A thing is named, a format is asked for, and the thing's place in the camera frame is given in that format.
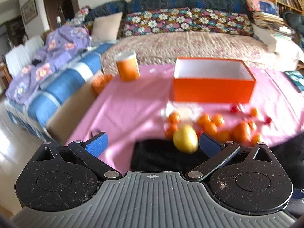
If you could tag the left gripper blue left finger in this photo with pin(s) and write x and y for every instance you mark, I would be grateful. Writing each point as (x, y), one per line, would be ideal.
(87, 154)

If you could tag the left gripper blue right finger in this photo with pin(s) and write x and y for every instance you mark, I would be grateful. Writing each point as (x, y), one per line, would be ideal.
(219, 154)

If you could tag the large orange fruit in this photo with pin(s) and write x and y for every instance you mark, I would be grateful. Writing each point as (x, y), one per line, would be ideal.
(241, 133)

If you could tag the yellow apple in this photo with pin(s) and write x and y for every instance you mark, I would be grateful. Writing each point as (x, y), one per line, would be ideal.
(185, 139)

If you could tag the red ball fruit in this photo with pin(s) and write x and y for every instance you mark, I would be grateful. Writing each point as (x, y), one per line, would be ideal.
(235, 109)
(268, 120)

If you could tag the small orange tangerine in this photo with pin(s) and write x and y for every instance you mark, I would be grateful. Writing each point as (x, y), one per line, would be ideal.
(169, 131)
(203, 120)
(218, 120)
(174, 118)
(254, 112)
(224, 136)

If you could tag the black cloth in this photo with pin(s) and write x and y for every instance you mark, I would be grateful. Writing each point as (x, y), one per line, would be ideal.
(162, 155)

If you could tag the blue striped blanket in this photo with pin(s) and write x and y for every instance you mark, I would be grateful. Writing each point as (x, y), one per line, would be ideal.
(63, 99)

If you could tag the pink tablecloth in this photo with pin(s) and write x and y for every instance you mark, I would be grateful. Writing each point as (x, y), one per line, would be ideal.
(136, 110)

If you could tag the orange plastic bowl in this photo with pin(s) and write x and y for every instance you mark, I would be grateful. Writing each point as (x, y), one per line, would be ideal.
(100, 82)

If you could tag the orange cardboard box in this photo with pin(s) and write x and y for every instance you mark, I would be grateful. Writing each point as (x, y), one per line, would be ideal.
(212, 80)

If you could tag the orange white cup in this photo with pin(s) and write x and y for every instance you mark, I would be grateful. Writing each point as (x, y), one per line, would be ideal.
(127, 66)

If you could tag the teal book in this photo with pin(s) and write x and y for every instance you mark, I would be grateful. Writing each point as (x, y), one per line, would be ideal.
(296, 79)

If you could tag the purple floral blanket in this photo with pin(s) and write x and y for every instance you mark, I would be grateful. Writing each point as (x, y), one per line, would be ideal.
(61, 46)

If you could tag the beige cushion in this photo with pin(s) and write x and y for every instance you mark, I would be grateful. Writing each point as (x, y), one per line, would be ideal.
(106, 28)

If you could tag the floral pillow right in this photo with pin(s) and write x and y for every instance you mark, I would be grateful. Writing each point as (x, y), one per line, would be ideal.
(209, 20)

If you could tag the floral pillow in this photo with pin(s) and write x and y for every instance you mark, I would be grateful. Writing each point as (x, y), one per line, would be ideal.
(209, 20)
(156, 21)

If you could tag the floral pillow left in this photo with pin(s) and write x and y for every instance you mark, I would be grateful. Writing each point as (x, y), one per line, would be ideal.
(156, 21)

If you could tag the stack of books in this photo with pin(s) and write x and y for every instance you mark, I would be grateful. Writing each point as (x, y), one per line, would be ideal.
(270, 28)

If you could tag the framed picture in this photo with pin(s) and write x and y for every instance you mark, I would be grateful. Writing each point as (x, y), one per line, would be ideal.
(29, 11)

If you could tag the dark blue sofa backrest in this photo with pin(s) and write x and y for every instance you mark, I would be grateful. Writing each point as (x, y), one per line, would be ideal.
(113, 7)

